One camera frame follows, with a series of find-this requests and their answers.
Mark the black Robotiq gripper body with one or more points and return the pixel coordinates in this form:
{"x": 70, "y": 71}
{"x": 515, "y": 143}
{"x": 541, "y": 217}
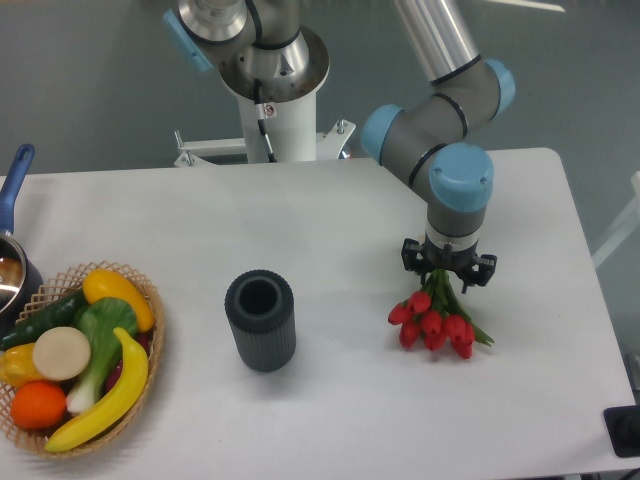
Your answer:
{"x": 446, "y": 258}

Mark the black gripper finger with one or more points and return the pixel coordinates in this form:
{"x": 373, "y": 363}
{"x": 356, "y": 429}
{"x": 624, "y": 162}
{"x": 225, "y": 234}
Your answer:
{"x": 412, "y": 259}
{"x": 478, "y": 271}

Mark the red tulip bouquet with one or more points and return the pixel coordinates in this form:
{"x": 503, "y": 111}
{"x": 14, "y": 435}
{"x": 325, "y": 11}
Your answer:
{"x": 434, "y": 315}

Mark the dark grey ribbed vase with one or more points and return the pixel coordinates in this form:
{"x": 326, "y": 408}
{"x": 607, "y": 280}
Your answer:
{"x": 260, "y": 308}

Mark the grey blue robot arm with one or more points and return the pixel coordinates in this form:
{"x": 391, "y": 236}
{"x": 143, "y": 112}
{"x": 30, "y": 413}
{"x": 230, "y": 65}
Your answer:
{"x": 274, "y": 66}

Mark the black device at edge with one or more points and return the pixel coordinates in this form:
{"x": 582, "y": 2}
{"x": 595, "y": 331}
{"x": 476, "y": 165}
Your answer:
{"x": 622, "y": 424}

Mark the red vegetable in basket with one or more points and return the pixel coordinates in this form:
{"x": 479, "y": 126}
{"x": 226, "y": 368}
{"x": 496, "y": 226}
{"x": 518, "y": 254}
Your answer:
{"x": 144, "y": 340}

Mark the yellow banana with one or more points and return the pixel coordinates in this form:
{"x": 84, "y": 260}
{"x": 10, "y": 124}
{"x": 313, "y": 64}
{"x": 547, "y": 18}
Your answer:
{"x": 113, "y": 406}

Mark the yellow squash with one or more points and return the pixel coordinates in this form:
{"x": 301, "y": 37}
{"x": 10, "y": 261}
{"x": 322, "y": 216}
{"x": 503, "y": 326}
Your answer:
{"x": 120, "y": 295}

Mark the green bok choy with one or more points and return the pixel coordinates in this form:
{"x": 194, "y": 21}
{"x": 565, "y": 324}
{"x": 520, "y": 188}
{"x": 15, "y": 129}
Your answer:
{"x": 97, "y": 324}

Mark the green cucumber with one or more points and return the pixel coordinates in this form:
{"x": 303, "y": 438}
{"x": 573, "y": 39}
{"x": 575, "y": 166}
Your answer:
{"x": 59, "y": 313}

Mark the beige round disc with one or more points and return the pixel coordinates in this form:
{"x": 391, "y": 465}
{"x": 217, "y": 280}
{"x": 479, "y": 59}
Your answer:
{"x": 61, "y": 353}

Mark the orange fruit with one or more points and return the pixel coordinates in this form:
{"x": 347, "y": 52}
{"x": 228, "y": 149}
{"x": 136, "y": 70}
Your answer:
{"x": 38, "y": 405}

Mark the yellow bell pepper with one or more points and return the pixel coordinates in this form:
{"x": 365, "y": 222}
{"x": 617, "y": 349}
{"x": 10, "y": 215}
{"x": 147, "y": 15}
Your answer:
{"x": 17, "y": 366}

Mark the woven wicker basket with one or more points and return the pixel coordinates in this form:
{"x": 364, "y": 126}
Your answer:
{"x": 55, "y": 288}

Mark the white frame at right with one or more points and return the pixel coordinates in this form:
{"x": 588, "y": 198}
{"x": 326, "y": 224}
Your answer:
{"x": 624, "y": 224}

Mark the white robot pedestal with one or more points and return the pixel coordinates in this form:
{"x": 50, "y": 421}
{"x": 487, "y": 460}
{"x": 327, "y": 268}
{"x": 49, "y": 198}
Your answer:
{"x": 276, "y": 132}

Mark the blue handled saucepan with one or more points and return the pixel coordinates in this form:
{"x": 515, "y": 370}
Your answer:
{"x": 20, "y": 279}

